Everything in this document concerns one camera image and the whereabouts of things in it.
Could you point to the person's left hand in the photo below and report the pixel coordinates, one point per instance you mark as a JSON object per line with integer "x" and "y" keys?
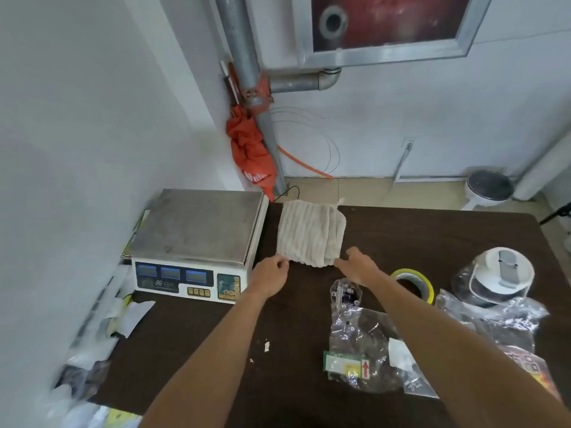
{"x": 267, "y": 278}

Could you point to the person's right hand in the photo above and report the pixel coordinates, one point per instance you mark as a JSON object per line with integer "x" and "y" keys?
{"x": 361, "y": 269}

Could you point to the small clear round container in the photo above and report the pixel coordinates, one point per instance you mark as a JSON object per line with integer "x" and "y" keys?
{"x": 343, "y": 291}

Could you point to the clear bag with white label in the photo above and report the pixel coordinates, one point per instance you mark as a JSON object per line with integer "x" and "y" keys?
{"x": 357, "y": 329}

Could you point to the white ribbed cloth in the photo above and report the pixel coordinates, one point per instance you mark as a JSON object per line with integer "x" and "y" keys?
{"x": 308, "y": 231}

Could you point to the yellow tape roll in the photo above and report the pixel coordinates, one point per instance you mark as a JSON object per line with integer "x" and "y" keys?
{"x": 428, "y": 287}

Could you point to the small green box red arrow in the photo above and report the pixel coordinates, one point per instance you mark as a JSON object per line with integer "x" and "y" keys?
{"x": 343, "y": 365}

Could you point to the clear plastic bag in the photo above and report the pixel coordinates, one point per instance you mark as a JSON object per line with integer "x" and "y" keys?
{"x": 490, "y": 316}

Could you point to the clear jar with white lid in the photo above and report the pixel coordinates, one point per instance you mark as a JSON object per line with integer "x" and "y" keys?
{"x": 504, "y": 262}

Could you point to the clear bag yellow starburst sign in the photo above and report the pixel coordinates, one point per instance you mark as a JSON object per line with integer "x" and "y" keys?
{"x": 531, "y": 365}

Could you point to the person's left forearm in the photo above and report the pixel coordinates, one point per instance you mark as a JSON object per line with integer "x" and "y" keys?
{"x": 214, "y": 361}

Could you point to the person's right forearm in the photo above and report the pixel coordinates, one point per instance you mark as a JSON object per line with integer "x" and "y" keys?
{"x": 455, "y": 352}

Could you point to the white electronic scale steel pan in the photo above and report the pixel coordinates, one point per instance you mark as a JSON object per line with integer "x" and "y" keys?
{"x": 196, "y": 222}

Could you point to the yellow green packet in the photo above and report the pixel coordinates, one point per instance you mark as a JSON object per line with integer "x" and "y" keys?
{"x": 134, "y": 236}

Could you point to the pile of white plastic bags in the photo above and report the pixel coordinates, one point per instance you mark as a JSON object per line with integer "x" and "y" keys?
{"x": 129, "y": 314}

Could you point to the white round bin dark lid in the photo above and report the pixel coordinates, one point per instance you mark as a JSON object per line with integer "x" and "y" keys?
{"x": 490, "y": 187}

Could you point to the white plastic pipe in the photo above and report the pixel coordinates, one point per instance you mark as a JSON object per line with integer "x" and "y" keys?
{"x": 544, "y": 169}

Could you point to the grey metal pipe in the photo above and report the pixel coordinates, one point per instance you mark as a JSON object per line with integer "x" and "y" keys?
{"x": 243, "y": 48}

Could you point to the metal framed red cabinet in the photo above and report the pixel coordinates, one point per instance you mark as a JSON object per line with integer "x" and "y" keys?
{"x": 388, "y": 22}

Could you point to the grey wall plug with conduit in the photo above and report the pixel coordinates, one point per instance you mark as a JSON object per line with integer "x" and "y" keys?
{"x": 408, "y": 146}

